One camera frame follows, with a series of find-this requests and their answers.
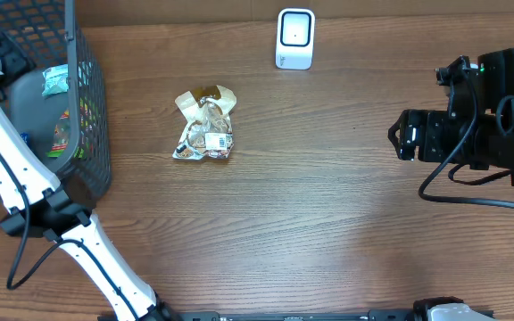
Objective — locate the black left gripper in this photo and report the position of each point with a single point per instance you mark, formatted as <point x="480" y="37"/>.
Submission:
<point x="19" y="62"/>

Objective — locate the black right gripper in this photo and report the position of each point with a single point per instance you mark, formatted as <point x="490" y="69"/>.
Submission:
<point x="432" y="122"/>

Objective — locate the teal white snack packet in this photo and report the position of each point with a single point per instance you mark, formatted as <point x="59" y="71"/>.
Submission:
<point x="55" y="80"/>

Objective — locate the blue Oreo cookie pack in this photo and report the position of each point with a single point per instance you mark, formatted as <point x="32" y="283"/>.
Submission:
<point x="25" y="137"/>

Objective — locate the green Haribo gummy bag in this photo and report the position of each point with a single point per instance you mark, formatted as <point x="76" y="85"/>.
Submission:
<point x="62" y="130"/>

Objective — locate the beige clear cookie bag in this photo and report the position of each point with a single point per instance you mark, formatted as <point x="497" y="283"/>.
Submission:
<point x="208" y="132"/>

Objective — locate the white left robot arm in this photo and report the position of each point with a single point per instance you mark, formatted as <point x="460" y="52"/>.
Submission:
<point x="59" y="204"/>

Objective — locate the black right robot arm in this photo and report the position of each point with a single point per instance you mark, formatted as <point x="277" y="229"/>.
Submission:
<point x="476" y="129"/>

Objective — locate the white barcode scanner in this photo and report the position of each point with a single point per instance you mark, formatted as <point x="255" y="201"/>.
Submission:
<point x="295" y="39"/>

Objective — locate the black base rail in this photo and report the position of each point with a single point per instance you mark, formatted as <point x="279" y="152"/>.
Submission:
<point x="438" y="309"/>

